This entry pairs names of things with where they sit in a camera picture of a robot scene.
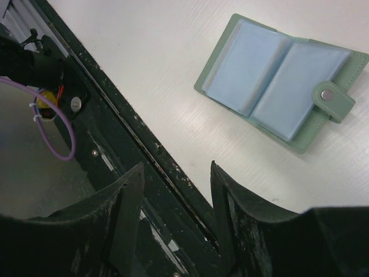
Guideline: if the sage green card holder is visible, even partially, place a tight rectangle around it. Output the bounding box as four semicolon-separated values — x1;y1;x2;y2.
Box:
194;14;368;154

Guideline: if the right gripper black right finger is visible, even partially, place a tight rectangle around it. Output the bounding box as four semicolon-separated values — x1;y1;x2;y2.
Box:
210;163;368;276

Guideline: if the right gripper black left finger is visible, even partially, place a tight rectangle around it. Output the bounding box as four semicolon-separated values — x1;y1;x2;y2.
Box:
1;163;145;276

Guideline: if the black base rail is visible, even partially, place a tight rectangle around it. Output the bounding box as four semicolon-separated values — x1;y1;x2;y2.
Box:
31;1;223;276

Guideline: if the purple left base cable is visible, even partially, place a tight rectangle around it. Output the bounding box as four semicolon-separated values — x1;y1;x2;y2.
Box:
0;76;77;162

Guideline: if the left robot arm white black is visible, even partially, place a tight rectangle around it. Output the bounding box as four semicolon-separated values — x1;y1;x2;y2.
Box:
1;24;65;89

